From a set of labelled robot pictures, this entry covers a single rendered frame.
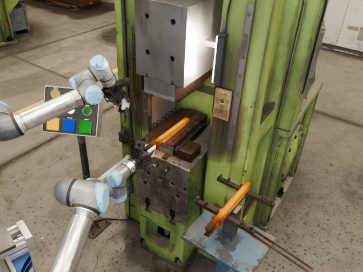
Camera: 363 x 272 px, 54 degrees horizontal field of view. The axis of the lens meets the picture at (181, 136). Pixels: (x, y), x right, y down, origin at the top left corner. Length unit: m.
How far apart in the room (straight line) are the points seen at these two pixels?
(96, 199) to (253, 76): 0.93
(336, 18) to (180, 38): 5.39
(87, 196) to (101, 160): 2.14
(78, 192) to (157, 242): 1.24
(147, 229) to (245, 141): 1.03
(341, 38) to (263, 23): 5.34
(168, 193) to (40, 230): 1.22
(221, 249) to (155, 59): 1.01
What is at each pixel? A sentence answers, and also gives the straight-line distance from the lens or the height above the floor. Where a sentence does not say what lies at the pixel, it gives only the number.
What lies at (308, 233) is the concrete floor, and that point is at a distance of 3.09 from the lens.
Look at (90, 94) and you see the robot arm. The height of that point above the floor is 1.48.
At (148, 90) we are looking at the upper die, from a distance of 1.96.
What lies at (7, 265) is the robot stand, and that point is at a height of 0.71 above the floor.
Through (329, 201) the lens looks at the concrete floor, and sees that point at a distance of 3.44.
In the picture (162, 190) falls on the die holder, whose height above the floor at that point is 0.68.
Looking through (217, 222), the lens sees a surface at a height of 0.98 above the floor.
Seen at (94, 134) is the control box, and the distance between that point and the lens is 2.18.
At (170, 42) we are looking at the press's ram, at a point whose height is 1.58.
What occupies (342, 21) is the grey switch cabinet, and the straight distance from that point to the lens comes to 6.94.
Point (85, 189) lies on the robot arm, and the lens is 1.46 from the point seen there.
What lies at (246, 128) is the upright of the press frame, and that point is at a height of 1.17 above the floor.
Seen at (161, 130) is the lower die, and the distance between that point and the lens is 2.16.
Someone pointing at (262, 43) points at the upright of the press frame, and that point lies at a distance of 1.72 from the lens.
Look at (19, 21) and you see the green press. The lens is 7.17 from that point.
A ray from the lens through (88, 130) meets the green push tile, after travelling 2.18.
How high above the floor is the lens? 2.17
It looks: 34 degrees down
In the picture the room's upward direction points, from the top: 3 degrees clockwise
